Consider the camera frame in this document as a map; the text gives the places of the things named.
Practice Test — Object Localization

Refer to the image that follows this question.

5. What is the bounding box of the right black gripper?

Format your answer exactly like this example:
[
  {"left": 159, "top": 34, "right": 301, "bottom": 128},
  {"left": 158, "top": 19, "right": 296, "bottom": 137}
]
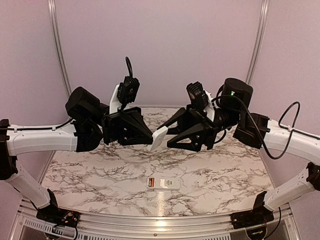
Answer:
[{"left": 158, "top": 103, "right": 241, "bottom": 152}]

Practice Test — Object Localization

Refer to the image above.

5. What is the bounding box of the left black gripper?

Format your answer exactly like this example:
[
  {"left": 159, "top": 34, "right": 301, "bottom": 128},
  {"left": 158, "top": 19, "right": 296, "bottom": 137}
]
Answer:
[{"left": 91, "top": 102, "right": 155, "bottom": 146}]

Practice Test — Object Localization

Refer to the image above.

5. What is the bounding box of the white remote control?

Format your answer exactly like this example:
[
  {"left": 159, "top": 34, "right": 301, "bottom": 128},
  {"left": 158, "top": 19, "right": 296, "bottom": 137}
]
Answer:
[{"left": 146, "top": 176, "right": 181, "bottom": 190}]

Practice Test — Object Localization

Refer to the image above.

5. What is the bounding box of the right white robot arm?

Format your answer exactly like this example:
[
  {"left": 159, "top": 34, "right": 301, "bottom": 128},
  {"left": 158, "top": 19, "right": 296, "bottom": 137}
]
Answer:
[{"left": 161, "top": 77, "right": 320, "bottom": 224}]

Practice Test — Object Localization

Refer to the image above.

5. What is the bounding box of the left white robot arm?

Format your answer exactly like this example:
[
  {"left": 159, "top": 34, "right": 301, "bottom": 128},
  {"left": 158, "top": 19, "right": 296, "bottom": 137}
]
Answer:
[{"left": 0, "top": 86, "right": 154, "bottom": 223}]

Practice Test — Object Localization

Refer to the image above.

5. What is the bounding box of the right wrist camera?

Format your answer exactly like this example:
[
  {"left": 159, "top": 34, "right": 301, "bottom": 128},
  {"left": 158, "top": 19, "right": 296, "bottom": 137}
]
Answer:
[{"left": 186, "top": 81, "right": 215, "bottom": 122}]

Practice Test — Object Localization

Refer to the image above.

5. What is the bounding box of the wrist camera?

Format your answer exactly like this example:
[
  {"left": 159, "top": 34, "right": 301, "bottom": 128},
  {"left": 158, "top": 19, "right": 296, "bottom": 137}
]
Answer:
[
  {"left": 186, "top": 81, "right": 215, "bottom": 122},
  {"left": 109, "top": 76, "right": 140, "bottom": 114}
]

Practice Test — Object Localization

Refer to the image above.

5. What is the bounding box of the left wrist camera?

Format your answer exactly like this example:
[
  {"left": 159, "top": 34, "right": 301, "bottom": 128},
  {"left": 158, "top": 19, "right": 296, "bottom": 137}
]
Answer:
[{"left": 109, "top": 76, "right": 140, "bottom": 114}]

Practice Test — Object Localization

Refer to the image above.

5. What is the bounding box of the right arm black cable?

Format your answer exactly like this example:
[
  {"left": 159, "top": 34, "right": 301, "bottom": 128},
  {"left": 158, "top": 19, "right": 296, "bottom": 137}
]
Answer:
[{"left": 212, "top": 96, "right": 301, "bottom": 160}]

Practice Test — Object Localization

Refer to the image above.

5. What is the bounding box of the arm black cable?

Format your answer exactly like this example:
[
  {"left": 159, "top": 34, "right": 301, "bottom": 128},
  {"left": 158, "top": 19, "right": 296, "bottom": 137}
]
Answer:
[
  {"left": 212, "top": 96, "right": 301, "bottom": 160},
  {"left": 124, "top": 56, "right": 134, "bottom": 77}
]

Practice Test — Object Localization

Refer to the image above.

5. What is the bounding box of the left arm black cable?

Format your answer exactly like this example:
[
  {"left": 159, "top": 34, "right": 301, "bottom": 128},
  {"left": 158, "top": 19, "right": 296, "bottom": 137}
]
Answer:
[{"left": 124, "top": 56, "right": 134, "bottom": 77}]

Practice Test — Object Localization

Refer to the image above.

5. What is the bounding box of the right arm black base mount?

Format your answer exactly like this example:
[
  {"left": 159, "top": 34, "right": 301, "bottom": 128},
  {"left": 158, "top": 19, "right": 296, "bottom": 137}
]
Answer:
[{"left": 230, "top": 209, "right": 275, "bottom": 229}]

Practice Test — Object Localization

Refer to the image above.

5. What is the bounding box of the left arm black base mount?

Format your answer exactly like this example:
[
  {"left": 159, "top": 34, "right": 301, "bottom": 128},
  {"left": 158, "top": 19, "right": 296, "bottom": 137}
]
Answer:
[{"left": 36, "top": 208, "right": 80, "bottom": 228}]

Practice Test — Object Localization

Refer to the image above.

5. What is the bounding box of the right aluminium corner post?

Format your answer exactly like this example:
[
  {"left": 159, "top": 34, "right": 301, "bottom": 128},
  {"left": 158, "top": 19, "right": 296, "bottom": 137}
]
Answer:
[{"left": 245, "top": 0, "right": 270, "bottom": 86}]

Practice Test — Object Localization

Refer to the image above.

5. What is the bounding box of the aluminium corner post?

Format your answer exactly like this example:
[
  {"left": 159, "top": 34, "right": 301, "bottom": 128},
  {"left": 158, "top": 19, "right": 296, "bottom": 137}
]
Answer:
[
  {"left": 245, "top": 0, "right": 270, "bottom": 86},
  {"left": 47, "top": 0, "right": 72, "bottom": 98}
]

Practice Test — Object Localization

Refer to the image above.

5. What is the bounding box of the left aluminium corner post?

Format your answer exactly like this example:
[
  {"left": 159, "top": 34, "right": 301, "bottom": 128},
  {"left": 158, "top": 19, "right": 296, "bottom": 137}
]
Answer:
[{"left": 47, "top": 0, "right": 72, "bottom": 98}]

